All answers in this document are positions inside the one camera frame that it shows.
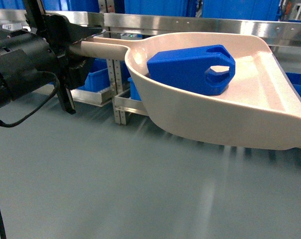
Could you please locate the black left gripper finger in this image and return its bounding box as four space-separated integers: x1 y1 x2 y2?
69 23 105 44
65 57 95 90

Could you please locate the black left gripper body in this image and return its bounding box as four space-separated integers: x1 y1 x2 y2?
23 0 76 114

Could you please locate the blue plastic part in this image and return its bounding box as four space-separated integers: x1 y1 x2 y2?
147 45 236 96

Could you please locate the beige plastic dustpan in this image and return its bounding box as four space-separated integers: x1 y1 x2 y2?
69 32 301 150

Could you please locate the steel roller shelf rack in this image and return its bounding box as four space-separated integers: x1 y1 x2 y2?
59 11 301 124

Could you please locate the black cable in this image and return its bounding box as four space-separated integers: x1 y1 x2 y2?
0 71 61 239

